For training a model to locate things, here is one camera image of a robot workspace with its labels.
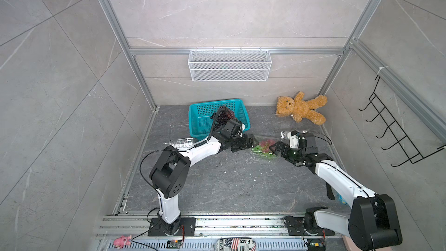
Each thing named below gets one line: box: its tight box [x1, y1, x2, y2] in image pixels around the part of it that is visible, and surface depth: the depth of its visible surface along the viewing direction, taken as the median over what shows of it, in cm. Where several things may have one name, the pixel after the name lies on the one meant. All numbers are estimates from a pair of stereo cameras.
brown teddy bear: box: [275, 91, 329, 126], surface depth 112 cm
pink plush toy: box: [113, 234, 132, 250], surface depth 70 cm
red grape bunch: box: [259, 139, 276, 153], surface depth 95 cm
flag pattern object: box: [216, 237, 257, 251], surface depth 69 cm
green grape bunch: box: [251, 145, 276, 158], surface depth 94 cm
